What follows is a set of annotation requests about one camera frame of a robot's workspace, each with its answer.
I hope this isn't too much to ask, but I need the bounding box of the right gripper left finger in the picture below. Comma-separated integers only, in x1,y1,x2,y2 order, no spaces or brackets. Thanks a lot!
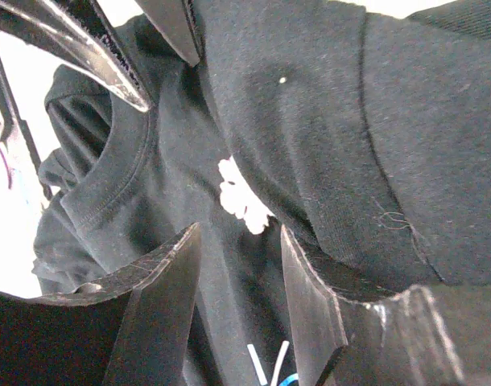
0,224,201,385

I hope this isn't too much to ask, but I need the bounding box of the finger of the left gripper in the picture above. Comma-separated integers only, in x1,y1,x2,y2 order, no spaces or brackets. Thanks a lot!
135,0,202,67

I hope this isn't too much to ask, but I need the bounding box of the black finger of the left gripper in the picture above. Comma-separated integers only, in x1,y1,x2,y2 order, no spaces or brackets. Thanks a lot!
0,0,151,112

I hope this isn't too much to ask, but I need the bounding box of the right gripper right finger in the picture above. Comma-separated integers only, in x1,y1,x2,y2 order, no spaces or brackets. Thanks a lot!
281,228,491,385

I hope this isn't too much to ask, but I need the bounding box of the white flower brooch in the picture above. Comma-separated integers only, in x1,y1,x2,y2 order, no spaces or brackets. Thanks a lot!
218,157,275,235

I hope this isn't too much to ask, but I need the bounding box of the black t-shirt garment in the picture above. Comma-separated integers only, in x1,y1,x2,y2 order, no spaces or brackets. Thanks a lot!
33,1,491,385

